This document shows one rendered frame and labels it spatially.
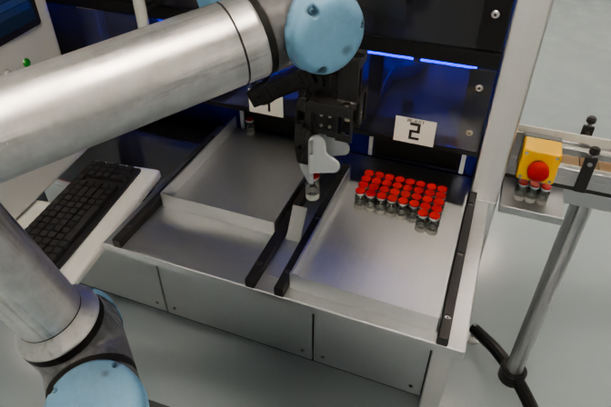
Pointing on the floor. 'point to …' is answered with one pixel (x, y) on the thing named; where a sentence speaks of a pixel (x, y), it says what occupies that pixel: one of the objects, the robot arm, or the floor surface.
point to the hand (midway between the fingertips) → (309, 170)
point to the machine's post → (507, 106)
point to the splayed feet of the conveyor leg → (503, 365)
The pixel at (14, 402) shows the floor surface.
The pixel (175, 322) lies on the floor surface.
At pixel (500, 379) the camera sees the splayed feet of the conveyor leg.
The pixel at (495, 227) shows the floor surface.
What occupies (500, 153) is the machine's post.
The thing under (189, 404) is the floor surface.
